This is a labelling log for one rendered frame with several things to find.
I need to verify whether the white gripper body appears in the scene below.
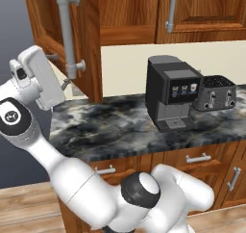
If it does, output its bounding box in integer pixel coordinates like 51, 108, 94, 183
17, 44, 67, 112

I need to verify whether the open wooden cabinet door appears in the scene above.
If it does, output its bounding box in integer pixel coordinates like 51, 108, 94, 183
22, 0, 104, 104

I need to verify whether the closed wooden cabinet door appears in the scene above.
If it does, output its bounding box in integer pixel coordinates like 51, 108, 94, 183
155, 0, 246, 45

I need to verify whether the wooden base cabinet door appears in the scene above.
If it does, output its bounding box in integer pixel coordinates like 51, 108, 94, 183
212, 159, 246, 210

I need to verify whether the black coffee machine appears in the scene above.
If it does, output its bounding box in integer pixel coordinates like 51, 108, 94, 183
144, 54, 204, 134

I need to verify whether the wooden drawer front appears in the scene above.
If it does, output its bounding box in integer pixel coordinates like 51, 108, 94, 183
89, 154, 154, 187
162, 142, 231, 180

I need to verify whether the dark grey toaster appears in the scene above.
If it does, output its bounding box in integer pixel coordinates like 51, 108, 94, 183
191, 74, 237, 113

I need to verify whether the long grey door handle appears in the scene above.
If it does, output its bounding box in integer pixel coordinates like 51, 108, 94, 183
55, 0, 86, 81

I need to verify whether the wooden wall cabinet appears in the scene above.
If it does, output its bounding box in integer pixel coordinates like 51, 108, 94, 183
98, 0, 160, 47

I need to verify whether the grey drawer handle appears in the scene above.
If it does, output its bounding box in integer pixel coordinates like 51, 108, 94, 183
93, 165, 117, 176
184, 152, 212, 165

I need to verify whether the grey cabinet door handle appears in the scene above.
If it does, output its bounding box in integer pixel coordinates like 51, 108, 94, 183
164, 0, 179, 34

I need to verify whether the grey base cabinet handle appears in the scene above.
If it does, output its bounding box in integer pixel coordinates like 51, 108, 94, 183
226, 166, 242, 193

